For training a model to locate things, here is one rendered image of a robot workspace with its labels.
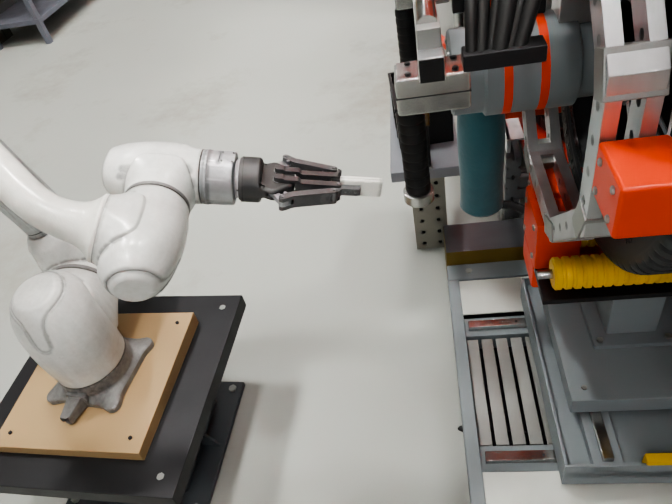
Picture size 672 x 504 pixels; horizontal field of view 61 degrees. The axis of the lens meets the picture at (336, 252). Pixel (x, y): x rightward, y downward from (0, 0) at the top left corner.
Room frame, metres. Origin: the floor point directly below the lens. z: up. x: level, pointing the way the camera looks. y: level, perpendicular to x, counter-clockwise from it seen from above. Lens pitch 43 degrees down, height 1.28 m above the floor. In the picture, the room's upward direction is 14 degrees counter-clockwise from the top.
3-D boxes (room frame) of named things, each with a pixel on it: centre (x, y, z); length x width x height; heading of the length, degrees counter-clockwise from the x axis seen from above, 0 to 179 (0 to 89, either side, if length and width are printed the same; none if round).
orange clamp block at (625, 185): (0.45, -0.34, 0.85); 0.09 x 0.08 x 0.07; 166
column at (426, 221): (1.35, -0.32, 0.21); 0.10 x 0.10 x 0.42; 76
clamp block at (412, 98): (0.64, -0.17, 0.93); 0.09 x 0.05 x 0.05; 76
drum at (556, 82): (0.77, -0.34, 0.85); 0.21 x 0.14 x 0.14; 76
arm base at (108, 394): (0.82, 0.57, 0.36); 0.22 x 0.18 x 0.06; 156
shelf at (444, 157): (1.32, -0.31, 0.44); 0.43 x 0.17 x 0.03; 166
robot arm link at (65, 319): (0.84, 0.57, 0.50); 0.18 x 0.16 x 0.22; 172
